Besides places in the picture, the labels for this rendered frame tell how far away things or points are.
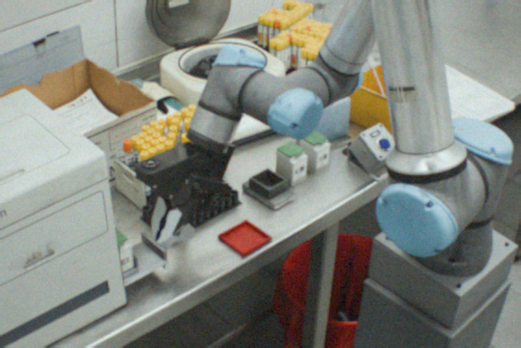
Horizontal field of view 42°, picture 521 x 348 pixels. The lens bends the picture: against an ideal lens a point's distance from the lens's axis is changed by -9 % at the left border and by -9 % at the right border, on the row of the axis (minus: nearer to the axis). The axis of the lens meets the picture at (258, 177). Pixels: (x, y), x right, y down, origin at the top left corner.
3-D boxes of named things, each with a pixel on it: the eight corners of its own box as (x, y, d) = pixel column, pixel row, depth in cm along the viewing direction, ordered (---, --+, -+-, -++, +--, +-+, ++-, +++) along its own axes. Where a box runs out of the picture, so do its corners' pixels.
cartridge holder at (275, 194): (273, 210, 138) (274, 194, 136) (241, 189, 144) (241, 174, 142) (295, 199, 141) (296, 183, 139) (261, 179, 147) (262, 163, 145)
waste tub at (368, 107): (391, 141, 159) (394, 102, 153) (342, 119, 166) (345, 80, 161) (421, 120, 167) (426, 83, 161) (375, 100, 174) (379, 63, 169)
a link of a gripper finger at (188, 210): (184, 240, 119) (204, 191, 118) (178, 240, 118) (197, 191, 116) (166, 226, 122) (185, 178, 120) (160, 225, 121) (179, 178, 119)
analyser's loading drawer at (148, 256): (69, 321, 110) (63, 298, 107) (49, 298, 114) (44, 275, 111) (168, 268, 122) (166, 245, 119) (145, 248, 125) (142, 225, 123)
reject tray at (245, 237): (243, 257, 128) (243, 253, 127) (217, 237, 132) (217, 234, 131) (272, 240, 131) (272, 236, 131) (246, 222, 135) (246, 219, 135)
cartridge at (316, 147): (314, 175, 148) (316, 146, 144) (298, 165, 151) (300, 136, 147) (328, 167, 150) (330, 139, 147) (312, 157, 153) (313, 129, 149)
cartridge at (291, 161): (291, 187, 144) (293, 158, 141) (274, 177, 147) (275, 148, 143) (306, 180, 147) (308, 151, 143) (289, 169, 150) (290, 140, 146)
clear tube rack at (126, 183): (144, 212, 137) (141, 180, 133) (115, 188, 143) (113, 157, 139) (227, 171, 149) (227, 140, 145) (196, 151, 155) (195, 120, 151)
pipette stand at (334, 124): (315, 155, 154) (318, 113, 148) (295, 140, 158) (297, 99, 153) (352, 141, 159) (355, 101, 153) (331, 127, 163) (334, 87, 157)
